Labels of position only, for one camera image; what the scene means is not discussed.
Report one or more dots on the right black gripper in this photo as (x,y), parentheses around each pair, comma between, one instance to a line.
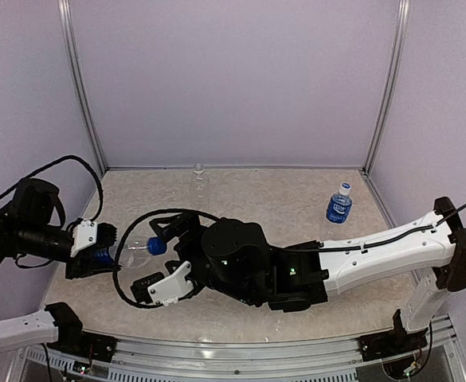
(179,224)

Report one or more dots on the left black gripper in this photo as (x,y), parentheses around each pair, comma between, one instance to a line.
(84,266)

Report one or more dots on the clear plastic bottle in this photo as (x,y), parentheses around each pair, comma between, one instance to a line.
(200,188)

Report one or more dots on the Pepsi bottle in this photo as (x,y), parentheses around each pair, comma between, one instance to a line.
(134,254)

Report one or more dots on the blue Pepsi bottle cap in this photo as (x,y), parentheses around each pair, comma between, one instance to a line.
(156,246)

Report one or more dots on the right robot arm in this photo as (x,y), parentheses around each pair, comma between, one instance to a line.
(235,258)

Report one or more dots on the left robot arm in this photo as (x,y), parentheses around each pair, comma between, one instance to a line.
(32,223)

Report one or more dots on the blue label water bottle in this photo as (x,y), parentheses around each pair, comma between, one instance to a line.
(334,225)

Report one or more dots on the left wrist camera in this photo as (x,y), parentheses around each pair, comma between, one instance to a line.
(91,234)

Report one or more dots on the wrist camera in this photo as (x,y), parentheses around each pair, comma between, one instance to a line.
(91,234)
(162,290)

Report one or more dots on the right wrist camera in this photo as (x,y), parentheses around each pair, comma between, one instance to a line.
(162,290)

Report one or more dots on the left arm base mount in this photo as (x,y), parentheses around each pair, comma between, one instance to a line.
(72,339)

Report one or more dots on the aluminium front rail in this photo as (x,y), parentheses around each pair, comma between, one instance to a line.
(332,359)

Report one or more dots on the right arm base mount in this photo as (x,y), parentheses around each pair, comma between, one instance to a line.
(392,342)

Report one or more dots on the left aluminium post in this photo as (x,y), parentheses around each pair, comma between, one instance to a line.
(69,37)

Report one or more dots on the aluminium post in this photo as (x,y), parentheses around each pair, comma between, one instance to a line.
(69,37)
(389,86)

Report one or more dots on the right aluminium post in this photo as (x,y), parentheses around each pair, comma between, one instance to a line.
(389,86)

